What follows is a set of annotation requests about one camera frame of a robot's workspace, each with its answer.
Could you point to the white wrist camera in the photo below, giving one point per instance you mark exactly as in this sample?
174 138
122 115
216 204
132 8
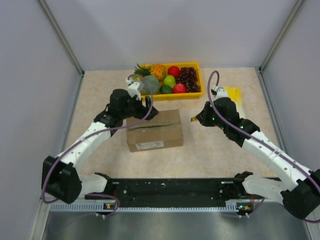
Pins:
219 92
135 85

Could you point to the dark green lime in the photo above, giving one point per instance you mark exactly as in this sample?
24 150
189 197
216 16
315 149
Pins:
166 89

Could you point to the light green apple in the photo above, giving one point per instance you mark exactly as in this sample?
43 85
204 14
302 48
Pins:
170 81

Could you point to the yellow napa cabbage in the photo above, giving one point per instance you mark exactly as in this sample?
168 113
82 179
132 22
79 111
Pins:
235 94

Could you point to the red apple front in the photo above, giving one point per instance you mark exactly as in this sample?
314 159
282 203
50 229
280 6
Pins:
179 88

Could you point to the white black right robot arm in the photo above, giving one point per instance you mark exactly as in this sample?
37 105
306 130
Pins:
298 187

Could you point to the purple grape bunch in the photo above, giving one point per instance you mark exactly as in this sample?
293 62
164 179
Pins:
188 77

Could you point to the red apple rear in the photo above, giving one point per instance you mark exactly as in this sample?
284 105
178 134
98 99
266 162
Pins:
173 71

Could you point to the yellow plastic fruit tray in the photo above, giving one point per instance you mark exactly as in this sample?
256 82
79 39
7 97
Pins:
181 96

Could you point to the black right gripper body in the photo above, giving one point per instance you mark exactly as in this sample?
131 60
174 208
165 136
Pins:
209 120

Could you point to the red apple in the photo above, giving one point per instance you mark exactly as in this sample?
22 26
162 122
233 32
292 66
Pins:
179 88
173 71

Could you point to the brown cardboard express box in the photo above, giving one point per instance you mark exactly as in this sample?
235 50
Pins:
163 131

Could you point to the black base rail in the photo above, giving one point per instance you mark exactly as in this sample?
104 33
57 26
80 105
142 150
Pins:
175 192

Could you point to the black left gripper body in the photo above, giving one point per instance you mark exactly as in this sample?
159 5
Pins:
134 108

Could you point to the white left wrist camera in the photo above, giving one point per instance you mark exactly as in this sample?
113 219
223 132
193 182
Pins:
135 85

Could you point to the green cantaloupe melon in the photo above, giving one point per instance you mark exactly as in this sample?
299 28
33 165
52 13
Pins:
150 85

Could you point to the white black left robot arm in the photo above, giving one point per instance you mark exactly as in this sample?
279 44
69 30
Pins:
60 174

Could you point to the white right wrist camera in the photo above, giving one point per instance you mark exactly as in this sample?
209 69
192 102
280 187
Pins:
219 92

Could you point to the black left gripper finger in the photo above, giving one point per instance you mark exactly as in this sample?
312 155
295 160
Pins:
148 101
152 112

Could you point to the pineapple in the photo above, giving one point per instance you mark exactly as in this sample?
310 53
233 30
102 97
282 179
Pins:
156 70

